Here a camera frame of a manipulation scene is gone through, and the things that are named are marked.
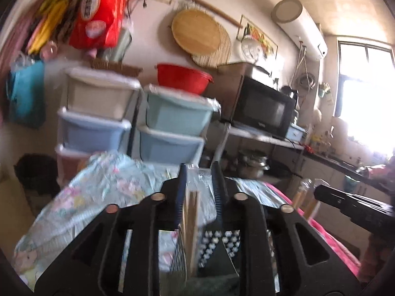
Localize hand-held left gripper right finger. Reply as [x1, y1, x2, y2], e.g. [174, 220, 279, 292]
[211, 162, 361, 296]

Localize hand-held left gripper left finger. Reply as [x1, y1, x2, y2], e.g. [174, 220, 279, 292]
[34, 163, 189, 296]

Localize cartoon printed tablecloth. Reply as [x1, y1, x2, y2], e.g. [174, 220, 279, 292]
[12, 151, 291, 284]

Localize coiled white hose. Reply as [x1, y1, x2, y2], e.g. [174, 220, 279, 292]
[292, 72, 317, 91]

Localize round woven mat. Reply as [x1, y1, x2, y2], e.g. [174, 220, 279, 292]
[191, 21, 232, 68]

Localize flat wicker basket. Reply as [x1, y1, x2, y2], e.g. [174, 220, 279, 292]
[90, 57, 143, 77]

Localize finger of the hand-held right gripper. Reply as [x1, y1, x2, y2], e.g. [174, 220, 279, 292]
[314, 184, 395, 219]

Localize metal kitchen shelf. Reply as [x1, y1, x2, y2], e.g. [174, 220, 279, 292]
[213, 122, 304, 167]

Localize person's right forearm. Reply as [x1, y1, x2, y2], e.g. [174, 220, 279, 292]
[359, 233, 395, 284]

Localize yellow hanging cloths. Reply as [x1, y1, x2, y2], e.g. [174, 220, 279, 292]
[26, 0, 82, 54]

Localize white storage drawer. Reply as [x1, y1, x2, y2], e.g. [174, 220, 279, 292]
[63, 66, 142, 121]

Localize black microwave oven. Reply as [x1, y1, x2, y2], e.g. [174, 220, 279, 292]
[230, 75, 297, 141]

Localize small fruit wall poster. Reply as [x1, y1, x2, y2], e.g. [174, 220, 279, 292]
[236, 15, 278, 60]

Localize green plastic utensil basket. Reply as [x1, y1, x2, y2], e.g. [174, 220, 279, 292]
[159, 228, 241, 296]

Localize kitchen counter cabinets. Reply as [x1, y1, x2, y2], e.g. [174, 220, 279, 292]
[296, 154, 395, 222]

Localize blue hanging cup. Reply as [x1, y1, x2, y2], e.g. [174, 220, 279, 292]
[344, 176, 358, 193]

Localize round bamboo tray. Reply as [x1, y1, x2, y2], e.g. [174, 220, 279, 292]
[171, 9, 222, 54]

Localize light teal storage drawer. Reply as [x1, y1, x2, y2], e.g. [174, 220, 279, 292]
[143, 84, 217, 136]

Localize red plastic basin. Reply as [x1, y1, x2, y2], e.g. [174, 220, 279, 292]
[155, 63, 214, 96]

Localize pink round glass ball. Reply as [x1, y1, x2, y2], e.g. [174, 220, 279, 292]
[40, 41, 59, 60]

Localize blue storage drawer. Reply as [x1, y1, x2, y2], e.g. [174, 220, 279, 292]
[137, 125, 205, 165]
[57, 107, 132, 153]

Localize light blue plastic container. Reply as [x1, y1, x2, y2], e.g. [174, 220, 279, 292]
[285, 123, 308, 142]

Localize white cylindrical water heater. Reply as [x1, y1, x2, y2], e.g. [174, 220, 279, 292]
[272, 0, 328, 60]

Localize pink storage drawer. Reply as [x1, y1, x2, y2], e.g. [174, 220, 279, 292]
[55, 144, 93, 188]

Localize pink hanging garments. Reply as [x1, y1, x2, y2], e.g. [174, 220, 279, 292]
[0, 6, 38, 74]

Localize blue hanging bag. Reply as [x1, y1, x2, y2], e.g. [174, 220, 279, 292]
[7, 60, 45, 128]

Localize window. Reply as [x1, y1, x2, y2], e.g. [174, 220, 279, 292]
[333, 37, 395, 167]

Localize long wooden stick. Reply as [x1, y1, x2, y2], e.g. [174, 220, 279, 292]
[154, 0, 244, 28]

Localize steel cooking pot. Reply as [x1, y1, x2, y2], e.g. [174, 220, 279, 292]
[236, 149, 270, 178]

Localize black trash bin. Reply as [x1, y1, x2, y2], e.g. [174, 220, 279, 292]
[14, 153, 60, 204]

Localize white round plastic cover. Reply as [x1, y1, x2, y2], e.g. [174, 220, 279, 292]
[241, 35, 263, 61]

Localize red printed shopping bag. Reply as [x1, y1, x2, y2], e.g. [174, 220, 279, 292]
[68, 0, 128, 50]

